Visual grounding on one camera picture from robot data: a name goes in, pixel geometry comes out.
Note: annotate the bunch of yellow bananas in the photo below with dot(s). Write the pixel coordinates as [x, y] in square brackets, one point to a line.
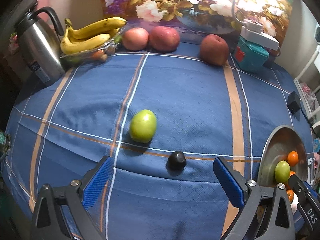
[87, 42]

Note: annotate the red apple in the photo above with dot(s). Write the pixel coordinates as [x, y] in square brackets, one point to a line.
[135, 38]
[214, 50]
[165, 38]

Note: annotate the teal cloth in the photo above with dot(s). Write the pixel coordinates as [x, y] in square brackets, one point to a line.
[317, 33]

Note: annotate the small brown fruit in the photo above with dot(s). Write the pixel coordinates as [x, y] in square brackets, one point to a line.
[103, 57]

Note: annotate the teal round tin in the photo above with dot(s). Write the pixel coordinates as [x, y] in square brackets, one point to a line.
[316, 145]

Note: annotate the clear plastic fruit tray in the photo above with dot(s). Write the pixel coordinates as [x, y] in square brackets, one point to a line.
[83, 54]

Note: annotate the stainless steel bowl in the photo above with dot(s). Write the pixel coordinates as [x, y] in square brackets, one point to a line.
[273, 150]

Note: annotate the teal plastic box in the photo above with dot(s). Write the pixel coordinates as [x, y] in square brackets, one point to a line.
[251, 57]

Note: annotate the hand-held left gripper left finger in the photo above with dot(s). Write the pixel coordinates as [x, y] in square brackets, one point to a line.
[96, 183]

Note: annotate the white box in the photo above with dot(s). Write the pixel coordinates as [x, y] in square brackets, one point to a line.
[261, 36]

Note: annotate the green label bottle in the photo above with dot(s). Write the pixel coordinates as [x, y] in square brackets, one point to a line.
[4, 143]

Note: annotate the pink floral object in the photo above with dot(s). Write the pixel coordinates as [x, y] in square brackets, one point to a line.
[13, 42]

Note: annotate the round green fruit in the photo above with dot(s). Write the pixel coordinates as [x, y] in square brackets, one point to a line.
[143, 126]

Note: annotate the dark plum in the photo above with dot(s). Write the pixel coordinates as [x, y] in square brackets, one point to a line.
[177, 160]

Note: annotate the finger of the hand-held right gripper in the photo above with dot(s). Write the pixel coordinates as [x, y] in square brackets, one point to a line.
[298, 183]

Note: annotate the white rack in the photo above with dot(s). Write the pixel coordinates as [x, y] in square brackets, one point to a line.
[307, 67]

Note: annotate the oval green fruit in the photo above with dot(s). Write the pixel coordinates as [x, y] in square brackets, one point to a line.
[282, 172]

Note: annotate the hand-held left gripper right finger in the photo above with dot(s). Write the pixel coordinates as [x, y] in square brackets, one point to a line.
[228, 183]

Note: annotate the black power adapter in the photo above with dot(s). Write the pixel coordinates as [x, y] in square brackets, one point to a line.
[293, 102]

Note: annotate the floral wall poster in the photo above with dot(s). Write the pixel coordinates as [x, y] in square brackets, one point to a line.
[187, 0]

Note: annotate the stainless steel kettle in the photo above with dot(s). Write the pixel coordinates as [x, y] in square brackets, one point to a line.
[37, 47]

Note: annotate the blue plaid tablecloth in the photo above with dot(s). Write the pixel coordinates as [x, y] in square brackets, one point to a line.
[187, 92]

